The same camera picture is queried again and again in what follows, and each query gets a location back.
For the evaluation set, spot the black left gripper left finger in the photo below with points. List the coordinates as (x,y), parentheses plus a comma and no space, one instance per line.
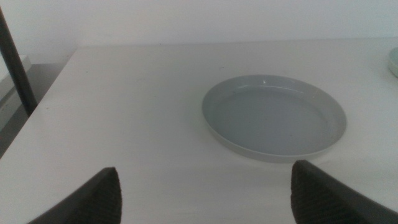
(99,199)

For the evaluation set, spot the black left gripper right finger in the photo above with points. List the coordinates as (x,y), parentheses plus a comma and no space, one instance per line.
(317,199)

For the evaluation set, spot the grey shallow bowl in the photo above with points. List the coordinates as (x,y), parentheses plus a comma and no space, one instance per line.
(270,121)

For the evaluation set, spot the dark metal pole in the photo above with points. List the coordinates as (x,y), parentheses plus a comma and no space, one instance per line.
(17,71)

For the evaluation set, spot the pale green shallow bowl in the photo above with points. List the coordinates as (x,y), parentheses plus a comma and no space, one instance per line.
(394,62)

